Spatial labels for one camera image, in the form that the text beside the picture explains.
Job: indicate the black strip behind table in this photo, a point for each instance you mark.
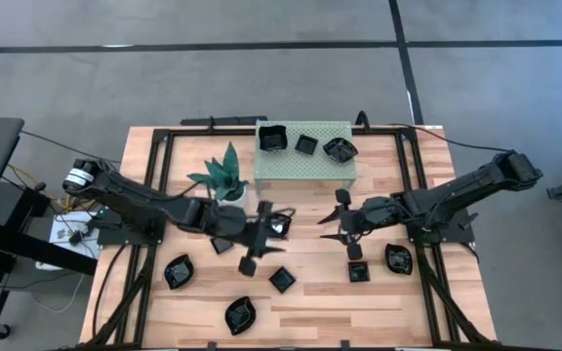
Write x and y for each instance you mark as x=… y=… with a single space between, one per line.
x=232 y=120

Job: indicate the black deep square mini bowl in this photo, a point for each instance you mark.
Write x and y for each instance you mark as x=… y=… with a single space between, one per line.
x=272 y=139

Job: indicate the white power strip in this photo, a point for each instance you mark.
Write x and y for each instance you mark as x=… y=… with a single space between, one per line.
x=66 y=234

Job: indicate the black scalloped mini plate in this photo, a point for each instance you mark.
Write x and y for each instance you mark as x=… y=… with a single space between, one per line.
x=340 y=150

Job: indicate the black leaf-shaped mini plate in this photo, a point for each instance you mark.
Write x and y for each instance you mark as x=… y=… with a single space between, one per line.
x=179 y=272
x=398 y=259
x=240 y=316

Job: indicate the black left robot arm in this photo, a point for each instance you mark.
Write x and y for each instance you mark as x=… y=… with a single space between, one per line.
x=130 y=195

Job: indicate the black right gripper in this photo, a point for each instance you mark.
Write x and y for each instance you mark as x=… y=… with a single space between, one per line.
x=371 y=217

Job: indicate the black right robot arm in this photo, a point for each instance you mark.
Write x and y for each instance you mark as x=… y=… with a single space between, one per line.
x=471 y=187

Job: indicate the black square mini plate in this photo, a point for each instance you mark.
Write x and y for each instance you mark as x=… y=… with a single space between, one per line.
x=306 y=144
x=221 y=245
x=358 y=272
x=282 y=279

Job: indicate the green perforated metal shelf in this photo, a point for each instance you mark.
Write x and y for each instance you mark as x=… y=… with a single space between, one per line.
x=300 y=168

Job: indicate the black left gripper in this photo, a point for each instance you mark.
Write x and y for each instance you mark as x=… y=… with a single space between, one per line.
x=234 y=223

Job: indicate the black arched frame clamp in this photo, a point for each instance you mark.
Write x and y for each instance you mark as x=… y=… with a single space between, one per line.
x=344 y=345
x=211 y=346
x=361 y=114

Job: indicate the black aluminium table frame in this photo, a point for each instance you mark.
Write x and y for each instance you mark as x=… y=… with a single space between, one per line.
x=203 y=132

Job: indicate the black flower-shaped mini bowl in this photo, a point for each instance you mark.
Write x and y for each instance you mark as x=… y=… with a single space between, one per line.
x=281 y=226

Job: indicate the snake plant in white pot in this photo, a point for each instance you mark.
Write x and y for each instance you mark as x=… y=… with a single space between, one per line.
x=225 y=178

